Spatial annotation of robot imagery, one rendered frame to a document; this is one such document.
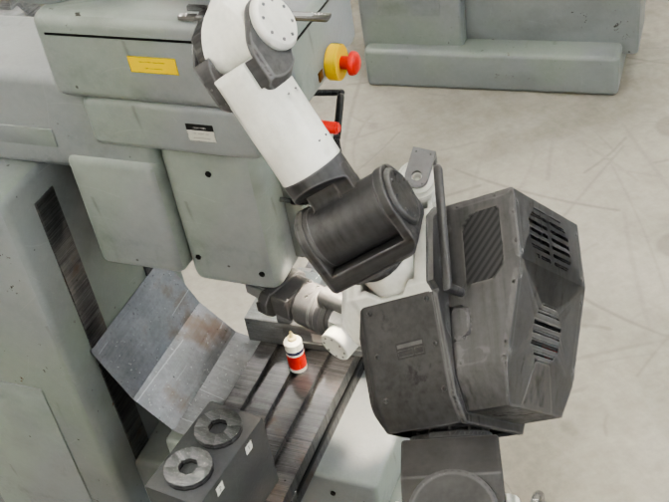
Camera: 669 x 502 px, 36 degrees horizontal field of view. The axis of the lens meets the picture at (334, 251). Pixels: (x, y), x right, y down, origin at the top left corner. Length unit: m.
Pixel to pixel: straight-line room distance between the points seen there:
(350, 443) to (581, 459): 1.23
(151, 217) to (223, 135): 0.28
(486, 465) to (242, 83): 0.57
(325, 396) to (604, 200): 2.29
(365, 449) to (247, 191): 0.68
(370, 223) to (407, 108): 3.64
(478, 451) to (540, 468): 1.93
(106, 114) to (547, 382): 0.88
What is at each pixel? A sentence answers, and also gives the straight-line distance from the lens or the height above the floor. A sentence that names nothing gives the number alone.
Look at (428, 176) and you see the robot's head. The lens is 1.56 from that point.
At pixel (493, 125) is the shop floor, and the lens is 4.77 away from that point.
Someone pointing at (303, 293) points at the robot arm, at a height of 1.28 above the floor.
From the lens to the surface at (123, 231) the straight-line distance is 2.01.
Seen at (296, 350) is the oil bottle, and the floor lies 1.03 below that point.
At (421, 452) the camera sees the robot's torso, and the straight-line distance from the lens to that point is 1.38.
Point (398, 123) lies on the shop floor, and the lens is 4.86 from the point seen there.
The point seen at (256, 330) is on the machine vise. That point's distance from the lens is 2.37.
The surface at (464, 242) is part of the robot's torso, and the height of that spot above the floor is 1.67.
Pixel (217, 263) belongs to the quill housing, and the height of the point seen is 1.37.
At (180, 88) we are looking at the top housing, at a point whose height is 1.77.
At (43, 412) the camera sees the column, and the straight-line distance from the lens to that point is 2.39.
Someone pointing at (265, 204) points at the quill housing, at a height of 1.51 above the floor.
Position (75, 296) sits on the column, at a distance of 2.18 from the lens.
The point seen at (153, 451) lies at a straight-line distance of 2.51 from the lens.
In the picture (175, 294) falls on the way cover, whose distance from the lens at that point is 2.45.
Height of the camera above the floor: 2.57
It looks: 38 degrees down
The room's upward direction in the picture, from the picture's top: 10 degrees counter-clockwise
